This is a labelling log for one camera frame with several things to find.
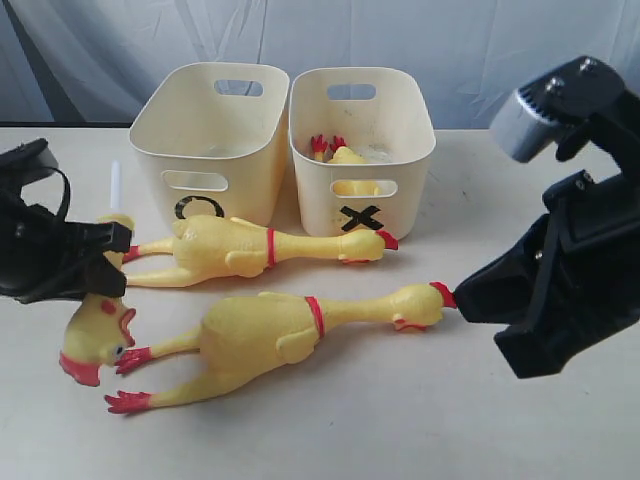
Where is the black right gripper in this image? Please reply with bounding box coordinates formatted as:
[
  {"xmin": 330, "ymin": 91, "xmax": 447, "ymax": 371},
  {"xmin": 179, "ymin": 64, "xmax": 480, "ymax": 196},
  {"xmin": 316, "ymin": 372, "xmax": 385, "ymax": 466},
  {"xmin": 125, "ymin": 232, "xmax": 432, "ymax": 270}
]
[{"xmin": 453, "ymin": 96, "xmax": 639, "ymax": 379}]

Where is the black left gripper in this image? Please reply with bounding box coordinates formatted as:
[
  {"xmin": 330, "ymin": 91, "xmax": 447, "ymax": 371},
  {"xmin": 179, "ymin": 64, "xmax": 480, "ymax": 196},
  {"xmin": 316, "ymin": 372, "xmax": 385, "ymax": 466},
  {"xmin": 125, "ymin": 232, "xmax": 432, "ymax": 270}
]
[{"xmin": 1, "ymin": 139, "xmax": 133, "ymax": 304}]

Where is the broken chicken head with squeaker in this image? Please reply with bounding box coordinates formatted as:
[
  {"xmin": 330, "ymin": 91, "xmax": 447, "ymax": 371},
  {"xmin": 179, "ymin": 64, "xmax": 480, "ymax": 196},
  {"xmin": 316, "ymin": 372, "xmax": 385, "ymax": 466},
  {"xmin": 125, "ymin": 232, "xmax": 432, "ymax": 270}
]
[{"xmin": 59, "ymin": 160, "xmax": 136, "ymax": 387}]

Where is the yellow rubber chicken red collar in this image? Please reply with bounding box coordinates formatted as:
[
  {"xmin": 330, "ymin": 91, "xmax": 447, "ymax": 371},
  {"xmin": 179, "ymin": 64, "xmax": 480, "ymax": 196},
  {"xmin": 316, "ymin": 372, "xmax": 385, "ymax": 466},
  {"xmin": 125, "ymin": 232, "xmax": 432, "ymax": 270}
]
[{"xmin": 123, "ymin": 215, "xmax": 399, "ymax": 288}]

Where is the large yellow rubber chicken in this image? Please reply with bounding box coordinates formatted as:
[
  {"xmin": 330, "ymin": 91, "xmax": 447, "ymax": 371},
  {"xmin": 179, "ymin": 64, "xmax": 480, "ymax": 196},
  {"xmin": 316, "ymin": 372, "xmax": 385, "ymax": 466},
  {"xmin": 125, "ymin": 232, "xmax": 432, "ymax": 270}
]
[{"xmin": 104, "ymin": 281, "xmax": 457, "ymax": 414}]

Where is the headless yellow rubber chicken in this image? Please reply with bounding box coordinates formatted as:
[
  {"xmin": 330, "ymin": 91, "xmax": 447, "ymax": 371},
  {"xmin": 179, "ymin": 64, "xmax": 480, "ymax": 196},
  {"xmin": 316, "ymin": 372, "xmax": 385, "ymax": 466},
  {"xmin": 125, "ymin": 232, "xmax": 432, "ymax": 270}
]
[{"xmin": 309, "ymin": 133, "xmax": 384, "ymax": 197}]

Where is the cream bin black O mark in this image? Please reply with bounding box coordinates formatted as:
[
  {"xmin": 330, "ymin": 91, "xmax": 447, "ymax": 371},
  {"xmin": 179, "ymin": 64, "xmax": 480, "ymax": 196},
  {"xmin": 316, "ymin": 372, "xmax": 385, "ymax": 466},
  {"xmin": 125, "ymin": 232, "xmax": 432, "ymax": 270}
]
[{"xmin": 129, "ymin": 62, "xmax": 290, "ymax": 225}]

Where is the blue backdrop curtain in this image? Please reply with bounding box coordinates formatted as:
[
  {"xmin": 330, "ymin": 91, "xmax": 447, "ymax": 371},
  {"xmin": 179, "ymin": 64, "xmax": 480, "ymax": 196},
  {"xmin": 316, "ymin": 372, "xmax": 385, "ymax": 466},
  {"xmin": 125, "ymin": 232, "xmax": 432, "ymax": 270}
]
[{"xmin": 1, "ymin": 1, "xmax": 639, "ymax": 129}]

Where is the cream bin black X mark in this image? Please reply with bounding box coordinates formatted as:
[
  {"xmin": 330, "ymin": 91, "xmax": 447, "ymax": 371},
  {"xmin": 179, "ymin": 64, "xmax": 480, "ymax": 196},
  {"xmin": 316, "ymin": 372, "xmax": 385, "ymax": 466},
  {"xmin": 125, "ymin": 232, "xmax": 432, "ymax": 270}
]
[{"xmin": 288, "ymin": 67, "xmax": 436, "ymax": 239}]

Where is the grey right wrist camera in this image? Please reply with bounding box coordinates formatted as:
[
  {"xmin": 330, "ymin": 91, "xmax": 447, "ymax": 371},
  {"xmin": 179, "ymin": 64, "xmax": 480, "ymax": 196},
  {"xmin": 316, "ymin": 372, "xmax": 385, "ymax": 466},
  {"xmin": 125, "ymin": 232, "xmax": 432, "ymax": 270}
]
[{"xmin": 489, "ymin": 55, "xmax": 635, "ymax": 163}]

